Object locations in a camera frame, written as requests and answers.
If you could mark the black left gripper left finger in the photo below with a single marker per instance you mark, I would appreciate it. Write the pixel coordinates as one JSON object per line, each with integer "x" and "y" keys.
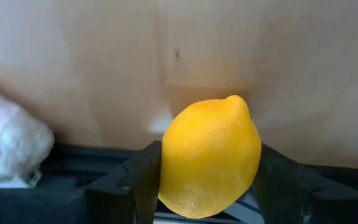
{"x": 129, "y": 186}

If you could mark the white garlic bulb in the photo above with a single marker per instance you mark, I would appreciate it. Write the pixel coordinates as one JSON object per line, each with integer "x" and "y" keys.
{"x": 8, "y": 140}

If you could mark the black aluminium table frame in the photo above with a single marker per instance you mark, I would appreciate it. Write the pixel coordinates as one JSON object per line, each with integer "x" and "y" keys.
{"x": 73, "y": 161}

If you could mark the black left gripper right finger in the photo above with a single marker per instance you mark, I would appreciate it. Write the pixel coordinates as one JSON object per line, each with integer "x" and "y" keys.
{"x": 281, "y": 186}

